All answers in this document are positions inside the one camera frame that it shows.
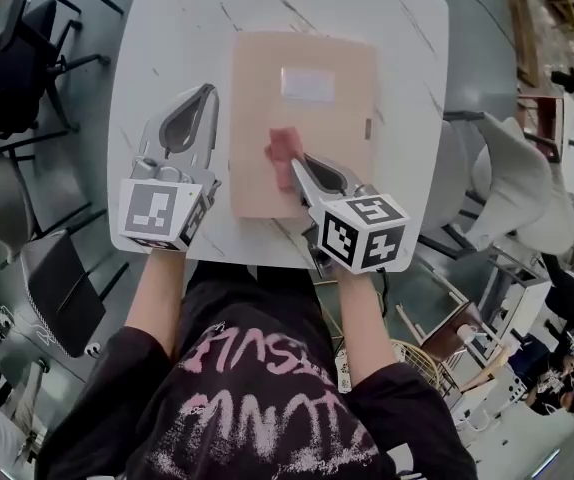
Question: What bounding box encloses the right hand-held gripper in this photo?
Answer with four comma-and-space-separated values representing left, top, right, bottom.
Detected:
290, 152, 412, 279

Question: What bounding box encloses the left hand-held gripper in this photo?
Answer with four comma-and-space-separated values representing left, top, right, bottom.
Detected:
116, 84, 223, 253

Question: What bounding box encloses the pink sponge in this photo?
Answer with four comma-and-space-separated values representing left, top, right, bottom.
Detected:
264, 126, 303, 192

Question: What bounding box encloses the beige folder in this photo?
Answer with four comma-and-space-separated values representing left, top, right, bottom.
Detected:
227, 30, 379, 219

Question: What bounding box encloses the person's right forearm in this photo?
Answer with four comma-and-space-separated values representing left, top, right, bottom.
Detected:
335, 267, 393, 369

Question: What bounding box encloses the person's left forearm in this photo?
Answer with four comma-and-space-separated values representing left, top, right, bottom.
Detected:
124, 248, 188, 362

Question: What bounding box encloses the grey upholstered armchair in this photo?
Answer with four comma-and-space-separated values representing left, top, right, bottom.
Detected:
416, 110, 553, 262

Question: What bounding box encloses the black office chair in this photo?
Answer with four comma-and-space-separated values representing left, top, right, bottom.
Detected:
0, 0, 111, 142

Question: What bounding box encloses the brown wooden stool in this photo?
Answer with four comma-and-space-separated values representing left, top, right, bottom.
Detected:
419, 300, 486, 364

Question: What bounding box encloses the dark chair with checkered edge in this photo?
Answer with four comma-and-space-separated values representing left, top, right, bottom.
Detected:
19, 230, 131, 359

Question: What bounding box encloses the yellow rattan chair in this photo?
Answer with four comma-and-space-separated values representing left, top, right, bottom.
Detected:
391, 337, 456, 397

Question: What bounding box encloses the light grey shell chair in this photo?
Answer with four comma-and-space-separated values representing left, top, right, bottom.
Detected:
511, 152, 574, 257

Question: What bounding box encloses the person's black printed shirt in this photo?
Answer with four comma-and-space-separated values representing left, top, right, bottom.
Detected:
34, 260, 478, 480

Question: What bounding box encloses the wooden plank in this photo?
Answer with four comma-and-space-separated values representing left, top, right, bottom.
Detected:
501, 0, 541, 89

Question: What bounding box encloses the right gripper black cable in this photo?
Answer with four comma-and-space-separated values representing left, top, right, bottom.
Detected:
376, 267, 393, 319

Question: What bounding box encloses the white metal frame table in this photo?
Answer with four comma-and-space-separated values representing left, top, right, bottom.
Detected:
484, 252, 553, 329

